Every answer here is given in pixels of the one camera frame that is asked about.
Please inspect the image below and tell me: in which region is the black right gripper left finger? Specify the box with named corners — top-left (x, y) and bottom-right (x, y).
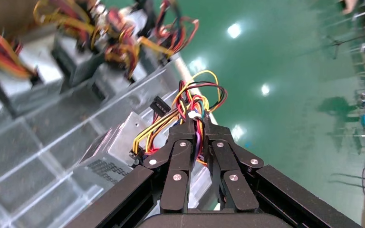
top-left (142, 118), bottom-right (199, 213)

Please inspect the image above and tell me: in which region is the brown cardboard divider box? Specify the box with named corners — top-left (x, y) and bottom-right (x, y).
top-left (0, 0), bottom-right (45, 37)

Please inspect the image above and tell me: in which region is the clear plastic divider tray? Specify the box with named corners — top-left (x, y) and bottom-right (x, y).
top-left (0, 53), bottom-right (221, 228)

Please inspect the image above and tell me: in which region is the coloured wire bundle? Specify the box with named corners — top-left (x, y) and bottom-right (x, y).
top-left (171, 53), bottom-right (219, 125)

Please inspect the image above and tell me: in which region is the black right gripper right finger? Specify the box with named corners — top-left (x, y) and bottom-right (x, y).
top-left (202, 119), bottom-right (265, 213)

